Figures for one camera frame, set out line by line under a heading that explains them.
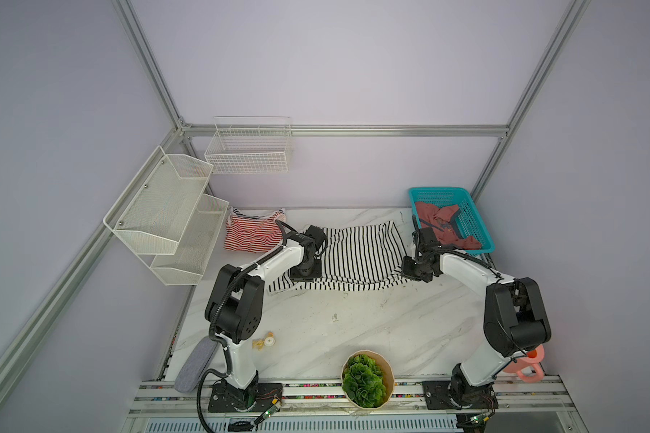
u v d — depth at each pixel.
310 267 0.78
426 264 0.69
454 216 1.15
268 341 0.82
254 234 1.07
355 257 1.04
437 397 0.73
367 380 0.66
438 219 1.14
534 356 0.70
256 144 0.96
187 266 0.75
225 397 0.73
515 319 0.47
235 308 0.49
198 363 0.76
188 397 0.74
